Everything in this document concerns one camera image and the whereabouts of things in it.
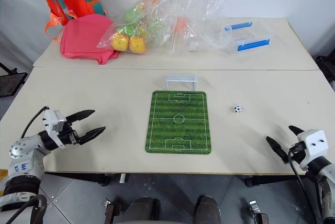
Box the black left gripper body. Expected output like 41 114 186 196
58 122 81 146

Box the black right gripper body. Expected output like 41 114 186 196
286 141 306 164

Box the clear box blue handle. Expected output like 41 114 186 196
229 35 275 55

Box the black shoulder cable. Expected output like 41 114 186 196
0 194 48 224

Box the clear plastic bag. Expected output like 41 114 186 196
96 0 238 55

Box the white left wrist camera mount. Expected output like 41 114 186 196
42 107 66 133

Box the pink fabric bag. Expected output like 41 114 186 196
60 14 122 65

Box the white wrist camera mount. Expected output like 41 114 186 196
42 107 66 133
297 129 329 172

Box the brown caster bracket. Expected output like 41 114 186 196
104 198 122 224
248 199 270 224

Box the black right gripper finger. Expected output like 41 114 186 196
265 136 291 163
288 125 305 137

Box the dark rounded shape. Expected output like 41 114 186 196
194 195 221 224
122 197 161 224

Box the green fruit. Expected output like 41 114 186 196
122 5 144 24
117 24 142 37

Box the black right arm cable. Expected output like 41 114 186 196
287 149 324 224

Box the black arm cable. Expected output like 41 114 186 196
287 149 324 224
20 106 50 140

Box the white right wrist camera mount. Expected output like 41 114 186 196
297 129 329 172

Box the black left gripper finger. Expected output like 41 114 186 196
65 109 96 126
77 126 107 145

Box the black metal stand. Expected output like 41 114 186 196
0 61 28 98

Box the white toy goal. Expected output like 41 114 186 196
165 75 198 92

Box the orange fruit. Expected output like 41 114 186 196
129 36 147 54
110 33 130 52

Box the black table frame bar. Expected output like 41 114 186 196
243 175 307 187

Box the black equipment stand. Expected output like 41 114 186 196
315 54 335 92

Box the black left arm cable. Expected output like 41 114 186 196
20 106 50 140

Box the green football pitch mat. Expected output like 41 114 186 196
144 90 213 154

